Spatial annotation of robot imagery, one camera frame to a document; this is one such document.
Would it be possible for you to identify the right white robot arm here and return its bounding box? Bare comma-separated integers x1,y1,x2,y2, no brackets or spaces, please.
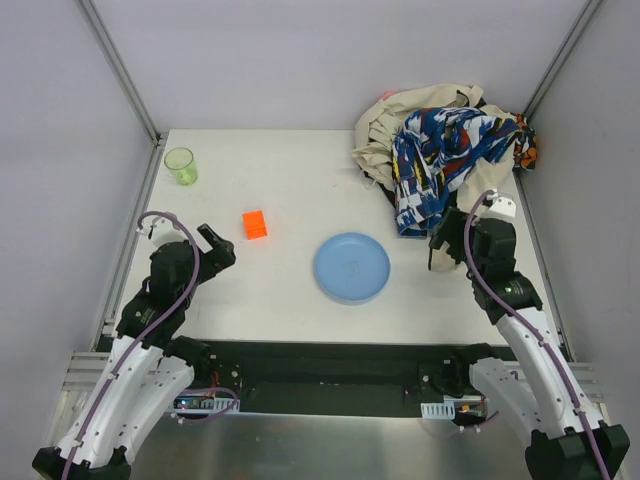
430,208,630,479

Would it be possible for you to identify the beige black lined cloth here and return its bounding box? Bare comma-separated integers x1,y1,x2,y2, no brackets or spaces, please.
428,242,463,273

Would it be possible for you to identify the blue patterned cloth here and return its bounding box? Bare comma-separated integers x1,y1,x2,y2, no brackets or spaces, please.
392,107,519,237

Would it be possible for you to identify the aluminium frame post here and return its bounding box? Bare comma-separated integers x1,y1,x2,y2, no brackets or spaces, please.
524,0,606,120
75,0,163,146

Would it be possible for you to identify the right aluminium frame post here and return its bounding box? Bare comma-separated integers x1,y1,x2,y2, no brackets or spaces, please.
524,0,606,120

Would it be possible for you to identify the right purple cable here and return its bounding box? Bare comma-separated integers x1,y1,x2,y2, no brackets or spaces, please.
462,189,614,480

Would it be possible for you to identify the orange black patterned cloth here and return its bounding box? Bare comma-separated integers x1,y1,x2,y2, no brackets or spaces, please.
514,113,538,171

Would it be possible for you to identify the left aluminium frame post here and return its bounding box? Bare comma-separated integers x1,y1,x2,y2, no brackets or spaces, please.
75,0,163,146

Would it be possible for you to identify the black base mounting panel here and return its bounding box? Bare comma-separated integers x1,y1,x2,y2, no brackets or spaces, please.
178,340,516,418

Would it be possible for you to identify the green transparent plastic cup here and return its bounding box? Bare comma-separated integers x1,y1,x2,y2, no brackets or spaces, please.
164,147,198,186

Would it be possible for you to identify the orange cube block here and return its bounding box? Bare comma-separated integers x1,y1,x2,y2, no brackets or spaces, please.
242,210,268,240

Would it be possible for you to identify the light blue plastic plate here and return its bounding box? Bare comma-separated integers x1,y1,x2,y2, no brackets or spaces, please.
313,232,391,304

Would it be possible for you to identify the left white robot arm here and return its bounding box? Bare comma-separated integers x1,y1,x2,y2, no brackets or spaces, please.
32,214,236,479

